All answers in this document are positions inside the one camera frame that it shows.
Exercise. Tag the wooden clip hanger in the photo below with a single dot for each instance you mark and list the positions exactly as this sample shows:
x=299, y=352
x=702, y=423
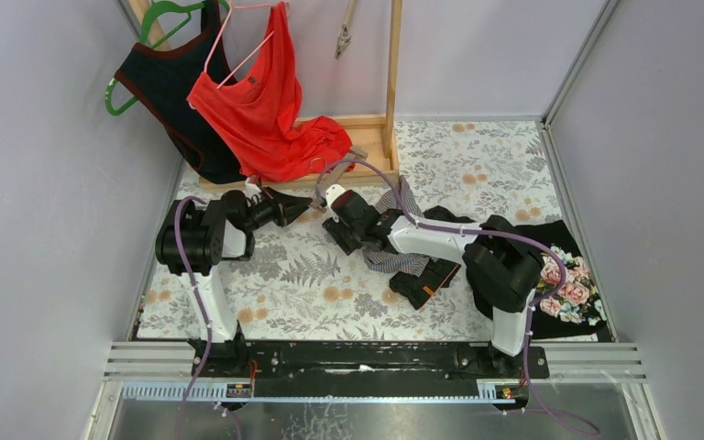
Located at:
x=332, y=174

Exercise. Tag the pink wire hanger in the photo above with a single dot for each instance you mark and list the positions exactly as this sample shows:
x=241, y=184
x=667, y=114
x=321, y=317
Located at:
x=239, y=34

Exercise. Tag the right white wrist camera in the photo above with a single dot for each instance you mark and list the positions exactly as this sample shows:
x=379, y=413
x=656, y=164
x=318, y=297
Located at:
x=331, y=194

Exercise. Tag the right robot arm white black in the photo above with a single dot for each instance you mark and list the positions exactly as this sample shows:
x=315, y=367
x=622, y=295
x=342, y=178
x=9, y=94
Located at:
x=501, y=269

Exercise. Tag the dark tank top red trim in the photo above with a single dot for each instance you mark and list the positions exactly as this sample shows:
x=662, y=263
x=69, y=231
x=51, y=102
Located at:
x=162, y=81

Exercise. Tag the black underwear orange trim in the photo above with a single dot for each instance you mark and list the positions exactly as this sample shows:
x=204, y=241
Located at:
x=437, y=273

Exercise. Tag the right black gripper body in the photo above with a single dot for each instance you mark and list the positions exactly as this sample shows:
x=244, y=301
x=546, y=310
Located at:
x=345, y=234

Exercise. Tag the floral patterned table mat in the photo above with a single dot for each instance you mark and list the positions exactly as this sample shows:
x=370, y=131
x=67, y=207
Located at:
x=300, y=285

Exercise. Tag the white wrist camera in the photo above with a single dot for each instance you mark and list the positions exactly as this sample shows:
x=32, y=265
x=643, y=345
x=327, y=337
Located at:
x=331, y=194
x=252, y=187

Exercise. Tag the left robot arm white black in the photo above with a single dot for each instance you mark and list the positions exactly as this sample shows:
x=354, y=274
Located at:
x=196, y=236

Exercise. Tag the black floral garment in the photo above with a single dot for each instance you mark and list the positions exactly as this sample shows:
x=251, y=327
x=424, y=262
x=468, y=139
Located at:
x=576, y=309

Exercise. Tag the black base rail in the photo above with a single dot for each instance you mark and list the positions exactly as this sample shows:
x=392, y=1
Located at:
x=366, y=369

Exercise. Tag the green plastic hanger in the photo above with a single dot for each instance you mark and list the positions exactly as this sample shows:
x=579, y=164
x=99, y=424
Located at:
x=117, y=99

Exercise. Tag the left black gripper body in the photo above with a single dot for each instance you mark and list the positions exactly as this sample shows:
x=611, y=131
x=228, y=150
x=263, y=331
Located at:
x=275, y=206

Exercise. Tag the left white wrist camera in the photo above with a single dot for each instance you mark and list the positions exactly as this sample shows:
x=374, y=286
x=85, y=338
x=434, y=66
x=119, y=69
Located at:
x=252, y=187

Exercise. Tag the wooden clothes rack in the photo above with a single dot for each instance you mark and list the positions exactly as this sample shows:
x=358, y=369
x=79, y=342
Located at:
x=374, y=133

